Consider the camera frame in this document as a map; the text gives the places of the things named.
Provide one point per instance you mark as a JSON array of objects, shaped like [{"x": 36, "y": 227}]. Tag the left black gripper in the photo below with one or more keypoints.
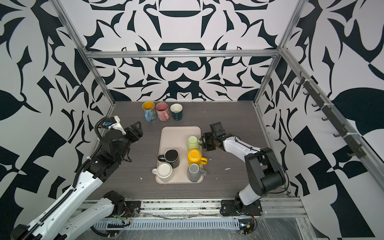
[{"x": 136, "y": 132}]

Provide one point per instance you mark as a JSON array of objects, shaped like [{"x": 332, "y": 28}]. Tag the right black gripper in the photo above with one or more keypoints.
[{"x": 204, "y": 144}]

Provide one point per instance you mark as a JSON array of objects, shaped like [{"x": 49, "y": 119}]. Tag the light green mug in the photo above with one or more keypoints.
[{"x": 193, "y": 143}]

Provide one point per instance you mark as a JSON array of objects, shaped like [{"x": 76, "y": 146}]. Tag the blue butterfly mug yellow inside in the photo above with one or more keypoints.
[{"x": 150, "y": 111}]

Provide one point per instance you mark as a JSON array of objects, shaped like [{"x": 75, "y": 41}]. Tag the pink ghost print mug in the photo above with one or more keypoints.
[{"x": 162, "y": 110}]

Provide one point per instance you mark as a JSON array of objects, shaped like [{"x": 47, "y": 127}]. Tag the black mug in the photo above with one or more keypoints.
[{"x": 171, "y": 157}]

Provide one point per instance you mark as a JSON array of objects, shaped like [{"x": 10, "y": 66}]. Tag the dark green mug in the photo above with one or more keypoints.
[{"x": 176, "y": 111}]

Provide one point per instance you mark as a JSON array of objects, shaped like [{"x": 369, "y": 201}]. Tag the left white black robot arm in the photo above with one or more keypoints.
[{"x": 58, "y": 222}]

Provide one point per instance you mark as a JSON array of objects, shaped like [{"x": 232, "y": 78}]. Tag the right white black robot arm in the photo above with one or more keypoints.
[{"x": 265, "y": 173}]

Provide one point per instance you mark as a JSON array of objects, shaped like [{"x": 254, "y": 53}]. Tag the grey mug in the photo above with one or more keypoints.
[{"x": 195, "y": 173}]

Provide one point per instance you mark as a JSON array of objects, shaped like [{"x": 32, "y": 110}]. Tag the white cream mug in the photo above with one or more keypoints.
[{"x": 164, "y": 173}]

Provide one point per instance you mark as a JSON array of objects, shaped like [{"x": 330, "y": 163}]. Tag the beige plastic tray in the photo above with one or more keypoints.
[{"x": 177, "y": 138}]

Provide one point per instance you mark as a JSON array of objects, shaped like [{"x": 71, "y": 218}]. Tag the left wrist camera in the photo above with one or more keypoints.
[{"x": 114, "y": 123}]

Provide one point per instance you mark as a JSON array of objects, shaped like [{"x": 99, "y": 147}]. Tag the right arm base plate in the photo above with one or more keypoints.
[{"x": 236, "y": 208}]

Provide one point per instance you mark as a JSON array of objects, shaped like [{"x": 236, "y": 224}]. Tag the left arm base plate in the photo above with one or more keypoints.
[{"x": 126, "y": 209}]

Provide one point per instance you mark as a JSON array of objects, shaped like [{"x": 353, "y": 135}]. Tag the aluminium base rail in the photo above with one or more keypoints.
[{"x": 180, "y": 209}]

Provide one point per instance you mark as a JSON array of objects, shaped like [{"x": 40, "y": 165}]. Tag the aluminium frame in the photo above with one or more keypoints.
[{"x": 372, "y": 161}]

